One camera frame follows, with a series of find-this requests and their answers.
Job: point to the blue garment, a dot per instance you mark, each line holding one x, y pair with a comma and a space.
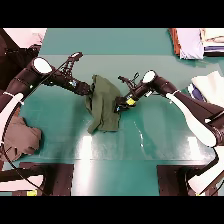
196, 93

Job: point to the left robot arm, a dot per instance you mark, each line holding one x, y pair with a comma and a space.
23, 80

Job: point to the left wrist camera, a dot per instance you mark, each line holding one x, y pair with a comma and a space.
70, 63

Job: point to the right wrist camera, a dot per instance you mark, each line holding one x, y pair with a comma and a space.
128, 81

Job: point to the lavender garment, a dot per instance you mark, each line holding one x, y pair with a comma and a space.
190, 41

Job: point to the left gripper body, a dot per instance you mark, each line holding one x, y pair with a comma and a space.
82, 88

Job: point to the cream garment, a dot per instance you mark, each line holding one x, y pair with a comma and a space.
214, 36

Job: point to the brown garment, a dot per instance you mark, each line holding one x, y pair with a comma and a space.
20, 136

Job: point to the orange garment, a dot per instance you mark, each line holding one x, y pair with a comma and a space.
174, 41

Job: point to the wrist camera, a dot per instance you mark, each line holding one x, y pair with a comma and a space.
128, 81
70, 63

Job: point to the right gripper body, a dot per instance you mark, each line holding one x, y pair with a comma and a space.
126, 101

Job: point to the white garment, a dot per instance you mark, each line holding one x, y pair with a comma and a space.
210, 87

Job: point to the green T-shirt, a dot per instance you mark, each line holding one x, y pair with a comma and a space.
104, 106

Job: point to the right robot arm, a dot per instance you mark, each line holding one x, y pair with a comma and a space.
190, 106

